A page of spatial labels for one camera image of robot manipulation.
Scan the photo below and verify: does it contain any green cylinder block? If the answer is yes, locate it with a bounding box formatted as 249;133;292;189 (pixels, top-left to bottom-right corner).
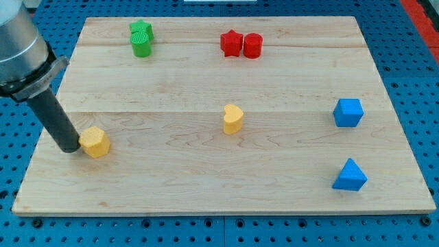
130;32;152;58

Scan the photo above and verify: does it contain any yellow heart block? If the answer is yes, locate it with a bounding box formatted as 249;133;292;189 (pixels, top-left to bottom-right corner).
223;104;244;134

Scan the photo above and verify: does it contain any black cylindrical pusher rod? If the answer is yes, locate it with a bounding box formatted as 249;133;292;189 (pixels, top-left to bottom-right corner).
27;89;80;153

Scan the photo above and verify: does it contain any red cylinder block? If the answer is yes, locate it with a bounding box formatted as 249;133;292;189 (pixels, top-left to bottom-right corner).
243;33;263;59

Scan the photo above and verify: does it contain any red star block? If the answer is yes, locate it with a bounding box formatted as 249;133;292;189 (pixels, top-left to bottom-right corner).
220;30;244;57

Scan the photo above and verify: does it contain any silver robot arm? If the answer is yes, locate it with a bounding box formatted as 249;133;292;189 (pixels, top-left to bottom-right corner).
1;0;80;153

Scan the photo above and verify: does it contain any blue cube block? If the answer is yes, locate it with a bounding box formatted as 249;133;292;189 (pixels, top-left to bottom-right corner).
333;98;364;128

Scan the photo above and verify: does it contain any yellow hexagon block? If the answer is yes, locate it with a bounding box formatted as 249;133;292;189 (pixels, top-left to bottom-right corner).
79;126;110;158

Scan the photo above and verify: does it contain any wooden board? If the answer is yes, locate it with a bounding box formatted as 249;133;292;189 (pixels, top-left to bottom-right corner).
12;16;436;217

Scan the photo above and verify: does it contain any blue triangle block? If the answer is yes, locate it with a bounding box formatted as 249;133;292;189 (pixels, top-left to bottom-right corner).
332;158;368;191

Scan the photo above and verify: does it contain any green star block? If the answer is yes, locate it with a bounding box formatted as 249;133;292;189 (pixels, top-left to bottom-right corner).
129;20;154;40

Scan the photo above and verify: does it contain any red tape strip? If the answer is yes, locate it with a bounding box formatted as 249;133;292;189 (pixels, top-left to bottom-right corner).
400;0;438;62

